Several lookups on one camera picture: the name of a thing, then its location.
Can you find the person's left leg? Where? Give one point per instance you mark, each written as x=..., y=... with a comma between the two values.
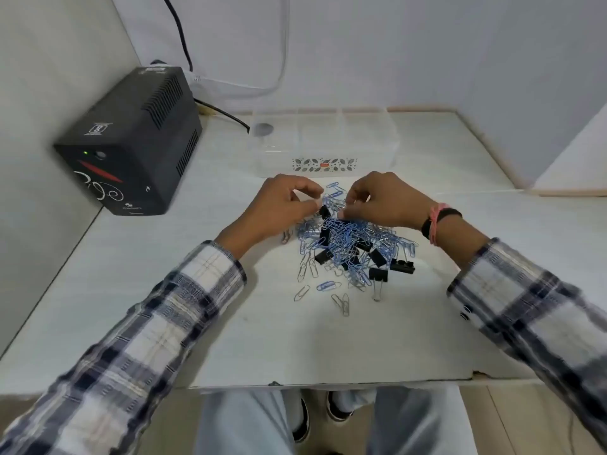
x=246, y=426

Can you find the person's right hand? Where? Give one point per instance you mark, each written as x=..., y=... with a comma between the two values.
x=389, y=203

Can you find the person's right shoe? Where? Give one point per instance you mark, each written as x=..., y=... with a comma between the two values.
x=337, y=409

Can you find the person's left thumb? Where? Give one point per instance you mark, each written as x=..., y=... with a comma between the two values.
x=308, y=207

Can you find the person's right leg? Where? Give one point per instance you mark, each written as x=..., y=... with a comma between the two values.
x=412, y=426

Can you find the pink wristband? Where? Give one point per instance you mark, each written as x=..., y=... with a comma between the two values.
x=435, y=222

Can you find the group of black binder clips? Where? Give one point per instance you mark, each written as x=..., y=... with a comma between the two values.
x=378, y=274

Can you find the clear plastic organiser box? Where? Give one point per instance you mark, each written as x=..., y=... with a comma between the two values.
x=327, y=137

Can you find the black power backup unit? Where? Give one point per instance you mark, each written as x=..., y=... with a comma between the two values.
x=133, y=142

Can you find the black wristband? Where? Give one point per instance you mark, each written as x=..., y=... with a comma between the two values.
x=426, y=227

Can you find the person's left hand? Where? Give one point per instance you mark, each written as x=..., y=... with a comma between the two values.
x=270, y=208

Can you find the person's leg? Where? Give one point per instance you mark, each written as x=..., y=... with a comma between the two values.
x=412, y=426
x=246, y=426

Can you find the person's left forearm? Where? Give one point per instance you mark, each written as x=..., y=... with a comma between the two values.
x=142, y=345

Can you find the person's right thumb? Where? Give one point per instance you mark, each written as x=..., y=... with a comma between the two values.
x=353, y=212

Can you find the person's right forearm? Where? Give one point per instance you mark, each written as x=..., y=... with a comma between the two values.
x=521, y=298

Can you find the pile of blue paper clips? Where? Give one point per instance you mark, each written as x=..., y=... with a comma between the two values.
x=339, y=241

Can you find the person's shoe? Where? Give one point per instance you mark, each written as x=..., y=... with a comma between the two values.
x=337, y=409
x=302, y=424

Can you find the person's left shoe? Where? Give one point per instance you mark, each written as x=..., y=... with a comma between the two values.
x=302, y=424

